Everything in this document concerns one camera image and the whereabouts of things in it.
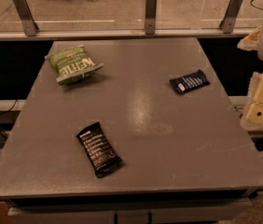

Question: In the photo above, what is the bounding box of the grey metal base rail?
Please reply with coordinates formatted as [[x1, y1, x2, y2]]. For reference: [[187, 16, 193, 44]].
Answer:
[[0, 28, 254, 41]]

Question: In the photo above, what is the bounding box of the left metal barrier bracket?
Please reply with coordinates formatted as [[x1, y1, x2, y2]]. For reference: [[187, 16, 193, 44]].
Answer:
[[12, 0, 39, 36]]

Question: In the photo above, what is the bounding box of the blue RXBAR blueberry bar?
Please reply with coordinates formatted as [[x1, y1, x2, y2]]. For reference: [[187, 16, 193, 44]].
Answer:
[[169, 70, 210, 95]]

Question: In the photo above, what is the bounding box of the green Kettle chips bag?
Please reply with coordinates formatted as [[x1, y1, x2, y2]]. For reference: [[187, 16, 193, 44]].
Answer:
[[45, 45, 104, 85]]

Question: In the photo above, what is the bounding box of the metal barrier bracket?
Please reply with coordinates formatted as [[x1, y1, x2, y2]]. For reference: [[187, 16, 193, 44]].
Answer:
[[145, 0, 157, 35], [219, 0, 243, 34], [12, 0, 39, 36]]

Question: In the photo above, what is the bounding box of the black RXBAR chocolate bar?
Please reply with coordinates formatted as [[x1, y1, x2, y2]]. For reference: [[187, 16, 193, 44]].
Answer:
[[76, 122, 122, 178]]

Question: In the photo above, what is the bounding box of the right metal barrier bracket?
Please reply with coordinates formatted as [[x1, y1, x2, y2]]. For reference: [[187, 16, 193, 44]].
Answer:
[[219, 0, 243, 34]]

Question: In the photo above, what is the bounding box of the clear glass barrier panel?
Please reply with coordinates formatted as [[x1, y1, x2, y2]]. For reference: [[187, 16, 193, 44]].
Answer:
[[0, 0, 263, 31]]

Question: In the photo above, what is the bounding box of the middle metal barrier bracket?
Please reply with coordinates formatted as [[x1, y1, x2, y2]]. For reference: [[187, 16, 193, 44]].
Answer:
[[145, 0, 157, 35]]

